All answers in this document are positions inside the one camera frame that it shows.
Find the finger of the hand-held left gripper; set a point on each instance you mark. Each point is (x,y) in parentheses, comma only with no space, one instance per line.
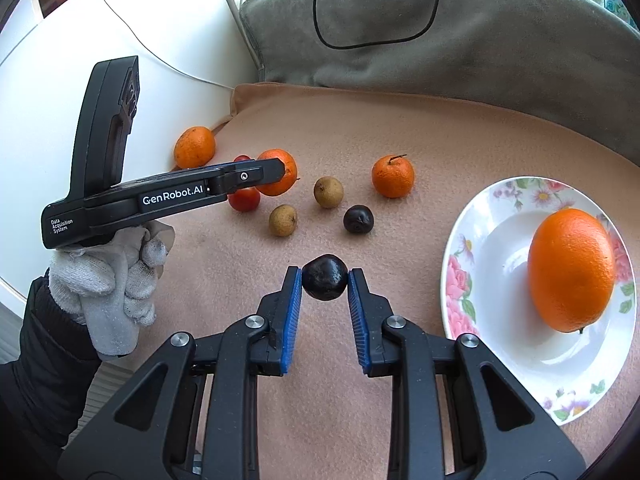
(225,165)
(250,176)

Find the dark purple plum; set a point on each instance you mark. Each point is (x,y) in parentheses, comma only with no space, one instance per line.
(325,278)
(358,219)

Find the brown longan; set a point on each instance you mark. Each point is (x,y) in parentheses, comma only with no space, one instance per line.
(328,191)
(283,220)

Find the person's left hand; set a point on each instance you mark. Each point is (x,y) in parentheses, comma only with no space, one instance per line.
(100,275)

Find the peach blanket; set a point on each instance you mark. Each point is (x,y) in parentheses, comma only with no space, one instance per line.
(425,130)

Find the large smooth orange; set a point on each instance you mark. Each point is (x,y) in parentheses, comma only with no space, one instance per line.
(571,270)

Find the red cherry tomato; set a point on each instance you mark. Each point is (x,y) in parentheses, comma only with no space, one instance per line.
(245,202)
(242,159)

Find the grey-green blanket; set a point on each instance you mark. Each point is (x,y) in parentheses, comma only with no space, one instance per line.
(450,50)

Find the person's left forearm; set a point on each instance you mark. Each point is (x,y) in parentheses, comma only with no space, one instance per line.
(45,360)

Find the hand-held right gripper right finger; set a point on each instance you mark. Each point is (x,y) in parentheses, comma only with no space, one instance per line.
(357,312)

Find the white floral plate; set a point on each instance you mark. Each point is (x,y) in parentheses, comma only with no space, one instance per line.
(500,260)

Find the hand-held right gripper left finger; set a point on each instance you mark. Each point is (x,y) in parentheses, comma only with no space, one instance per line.
(295,310)

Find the small orange tangerine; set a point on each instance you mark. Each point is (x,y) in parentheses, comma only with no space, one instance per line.
(393,176)
(195,147)
(270,189)

